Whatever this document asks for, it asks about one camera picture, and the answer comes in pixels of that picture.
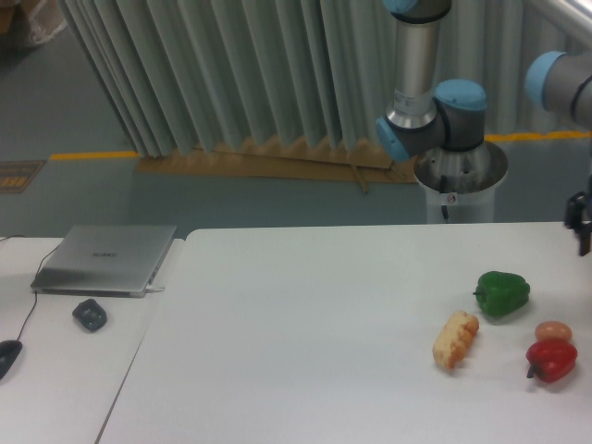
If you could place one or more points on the brown cardboard sheet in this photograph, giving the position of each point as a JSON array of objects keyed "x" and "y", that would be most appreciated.
[{"x": 366, "y": 163}]

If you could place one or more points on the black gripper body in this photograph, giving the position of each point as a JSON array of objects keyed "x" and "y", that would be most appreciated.
[{"x": 577, "y": 215}]

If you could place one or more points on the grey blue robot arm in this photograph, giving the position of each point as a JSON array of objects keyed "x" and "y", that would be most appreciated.
[{"x": 445, "y": 127}]

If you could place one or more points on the grey pleated curtain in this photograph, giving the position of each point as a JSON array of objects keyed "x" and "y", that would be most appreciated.
[{"x": 186, "y": 74}]

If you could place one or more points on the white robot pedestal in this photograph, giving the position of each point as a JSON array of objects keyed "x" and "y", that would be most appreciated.
[{"x": 460, "y": 187}]

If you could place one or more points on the bread roll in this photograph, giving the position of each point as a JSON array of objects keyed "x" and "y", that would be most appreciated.
[{"x": 455, "y": 339}]

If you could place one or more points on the green bell pepper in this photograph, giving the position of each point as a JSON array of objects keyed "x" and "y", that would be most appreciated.
[{"x": 500, "y": 293}]

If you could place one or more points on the red bell pepper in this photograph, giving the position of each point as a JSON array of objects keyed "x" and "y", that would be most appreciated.
[{"x": 551, "y": 359}]

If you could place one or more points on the silver laptop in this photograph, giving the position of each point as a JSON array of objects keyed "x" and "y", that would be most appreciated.
[{"x": 105, "y": 260}]

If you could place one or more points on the brown egg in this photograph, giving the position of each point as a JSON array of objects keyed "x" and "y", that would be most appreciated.
[{"x": 553, "y": 330}]

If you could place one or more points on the black computer mouse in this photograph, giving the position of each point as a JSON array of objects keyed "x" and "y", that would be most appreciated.
[{"x": 9, "y": 352}]

